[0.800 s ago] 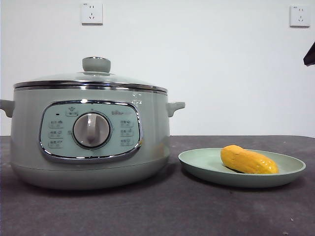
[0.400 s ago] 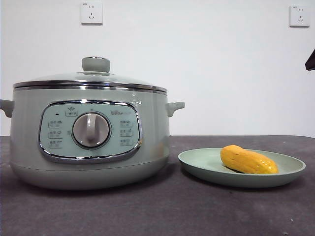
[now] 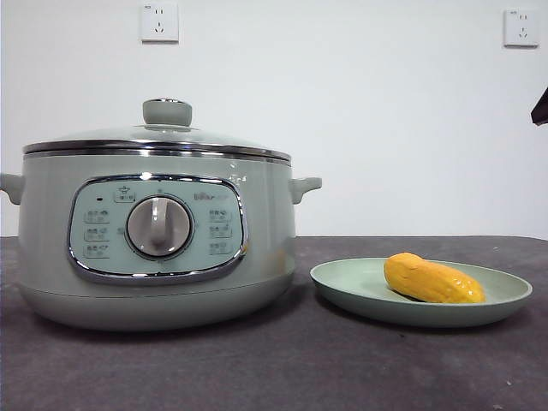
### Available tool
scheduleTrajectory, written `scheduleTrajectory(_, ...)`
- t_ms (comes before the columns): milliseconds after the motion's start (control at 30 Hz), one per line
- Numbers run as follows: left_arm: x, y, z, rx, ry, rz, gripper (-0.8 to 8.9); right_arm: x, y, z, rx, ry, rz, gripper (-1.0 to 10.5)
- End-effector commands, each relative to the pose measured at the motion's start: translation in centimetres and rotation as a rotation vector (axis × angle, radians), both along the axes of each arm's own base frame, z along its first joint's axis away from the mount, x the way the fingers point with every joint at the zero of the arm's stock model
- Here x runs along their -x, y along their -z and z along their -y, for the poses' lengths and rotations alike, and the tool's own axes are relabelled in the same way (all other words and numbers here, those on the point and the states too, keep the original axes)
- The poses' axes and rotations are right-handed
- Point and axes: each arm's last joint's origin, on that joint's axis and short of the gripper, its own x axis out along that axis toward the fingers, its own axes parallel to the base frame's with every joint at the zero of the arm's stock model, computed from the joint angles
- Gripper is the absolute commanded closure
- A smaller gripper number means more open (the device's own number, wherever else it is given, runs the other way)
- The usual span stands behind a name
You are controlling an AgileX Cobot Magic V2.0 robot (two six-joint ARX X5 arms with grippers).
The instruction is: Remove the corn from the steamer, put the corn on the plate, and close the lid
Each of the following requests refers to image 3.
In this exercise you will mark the pale green electric steamer pot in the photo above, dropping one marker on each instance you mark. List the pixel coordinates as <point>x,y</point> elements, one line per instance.
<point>265,240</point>

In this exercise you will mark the white wall socket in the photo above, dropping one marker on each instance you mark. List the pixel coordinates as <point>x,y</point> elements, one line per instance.
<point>521,28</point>
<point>159,22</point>

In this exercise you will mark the yellow corn cob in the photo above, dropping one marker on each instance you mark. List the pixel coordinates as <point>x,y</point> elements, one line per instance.
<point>428,278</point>

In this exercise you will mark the pale green round plate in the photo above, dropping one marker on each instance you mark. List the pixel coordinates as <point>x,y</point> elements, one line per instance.
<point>355,291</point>

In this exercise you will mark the glass lid with green knob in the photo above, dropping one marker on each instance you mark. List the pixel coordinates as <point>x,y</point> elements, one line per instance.
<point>167,113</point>

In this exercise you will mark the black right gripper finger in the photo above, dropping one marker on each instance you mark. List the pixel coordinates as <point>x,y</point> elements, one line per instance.
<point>542,111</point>

